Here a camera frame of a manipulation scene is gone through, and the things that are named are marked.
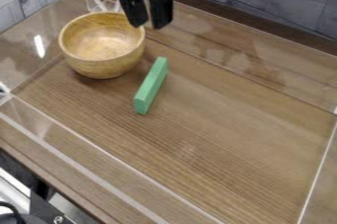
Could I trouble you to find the wooden bowl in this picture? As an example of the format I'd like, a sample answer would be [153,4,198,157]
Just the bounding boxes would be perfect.
[57,12,146,79]

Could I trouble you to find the green rectangular block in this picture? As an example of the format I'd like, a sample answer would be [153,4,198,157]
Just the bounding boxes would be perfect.
[133,57,169,114]

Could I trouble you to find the black metal table bracket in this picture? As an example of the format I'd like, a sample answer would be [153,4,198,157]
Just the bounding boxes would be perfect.
[29,192,66,224]

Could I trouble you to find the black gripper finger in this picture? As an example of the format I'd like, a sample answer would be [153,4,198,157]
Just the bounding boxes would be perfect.
[120,0,149,28]
[149,0,173,30]

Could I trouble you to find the black cable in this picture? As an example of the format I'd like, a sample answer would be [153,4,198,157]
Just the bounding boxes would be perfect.
[0,201,24,224]

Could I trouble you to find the clear acrylic tray walls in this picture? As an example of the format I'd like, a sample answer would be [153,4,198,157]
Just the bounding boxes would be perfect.
[0,0,337,224]

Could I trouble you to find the clear acrylic corner bracket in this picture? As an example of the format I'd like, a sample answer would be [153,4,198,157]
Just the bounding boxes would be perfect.
[85,0,124,13]

